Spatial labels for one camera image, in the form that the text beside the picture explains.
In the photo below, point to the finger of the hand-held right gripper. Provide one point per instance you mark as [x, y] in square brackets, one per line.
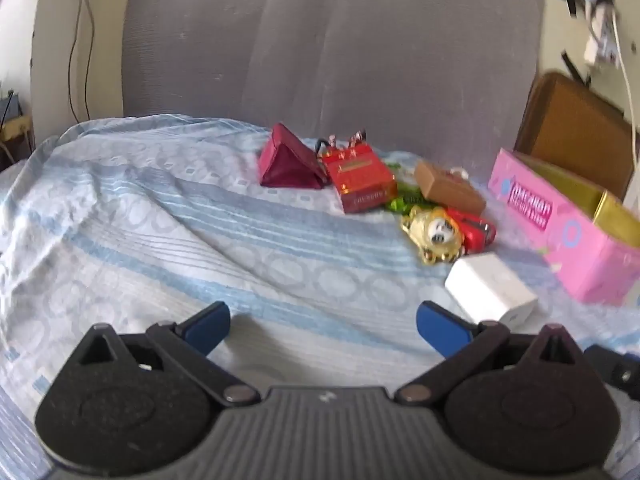
[615, 367]

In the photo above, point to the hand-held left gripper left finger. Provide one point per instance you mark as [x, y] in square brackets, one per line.
[207, 327]

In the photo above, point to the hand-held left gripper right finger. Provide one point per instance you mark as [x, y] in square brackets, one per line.
[440, 327]

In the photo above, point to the white charger block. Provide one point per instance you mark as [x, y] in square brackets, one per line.
[487, 285]

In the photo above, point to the red plastic lighter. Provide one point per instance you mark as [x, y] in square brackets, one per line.
[475, 232]

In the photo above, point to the green foil wrapper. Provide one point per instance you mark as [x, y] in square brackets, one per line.
[400, 203]

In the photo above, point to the pink tin box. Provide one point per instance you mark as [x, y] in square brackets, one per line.
[565, 230]

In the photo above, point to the white plastic clip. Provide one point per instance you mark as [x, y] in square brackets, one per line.
[457, 172]

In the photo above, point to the red cardboard box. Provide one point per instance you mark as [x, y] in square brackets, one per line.
[362, 180]

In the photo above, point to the crimson triangular pouch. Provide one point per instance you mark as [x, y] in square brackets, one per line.
[290, 160]

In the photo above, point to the blue patterned bed sheet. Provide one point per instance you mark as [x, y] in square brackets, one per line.
[150, 240]

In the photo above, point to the small brown cardboard box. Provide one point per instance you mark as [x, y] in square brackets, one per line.
[447, 190]

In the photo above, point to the brown ribbed board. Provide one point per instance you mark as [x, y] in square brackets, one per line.
[575, 130]

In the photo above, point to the grey fabric backrest cushion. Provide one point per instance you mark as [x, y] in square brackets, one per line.
[325, 50]

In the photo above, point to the white wall power strip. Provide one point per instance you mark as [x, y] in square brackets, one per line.
[597, 45]

